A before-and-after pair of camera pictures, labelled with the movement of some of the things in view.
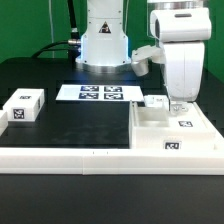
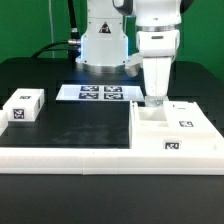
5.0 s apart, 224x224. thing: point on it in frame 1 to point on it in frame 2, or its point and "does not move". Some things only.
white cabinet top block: x=25 y=104 does not move
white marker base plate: x=100 y=92 does not move
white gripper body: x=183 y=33 to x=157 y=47
